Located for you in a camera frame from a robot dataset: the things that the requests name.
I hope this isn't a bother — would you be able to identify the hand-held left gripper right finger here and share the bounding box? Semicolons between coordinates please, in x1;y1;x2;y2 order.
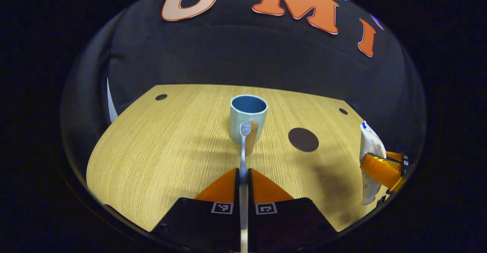
247;168;338;253

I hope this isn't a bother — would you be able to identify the dark brown round coaster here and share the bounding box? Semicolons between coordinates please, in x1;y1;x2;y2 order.
288;127;319;153

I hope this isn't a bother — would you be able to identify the black backdrop cloth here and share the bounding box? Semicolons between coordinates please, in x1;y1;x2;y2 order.
108;0;427;158

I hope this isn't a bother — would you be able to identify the light blue cup wooden handle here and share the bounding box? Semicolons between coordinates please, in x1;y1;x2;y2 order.
229;95;268;156

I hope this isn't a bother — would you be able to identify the white toothbrush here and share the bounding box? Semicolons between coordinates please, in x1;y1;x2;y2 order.
239;121;252;253

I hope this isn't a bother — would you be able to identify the plain dark grey cloth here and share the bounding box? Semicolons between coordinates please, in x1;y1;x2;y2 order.
60;13;126;193

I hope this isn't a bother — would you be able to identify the white blue toothpaste tube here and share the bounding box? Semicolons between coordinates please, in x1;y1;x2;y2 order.
360;121;387;206

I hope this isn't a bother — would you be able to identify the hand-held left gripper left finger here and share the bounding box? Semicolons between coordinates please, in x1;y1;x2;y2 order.
150;168;241;253

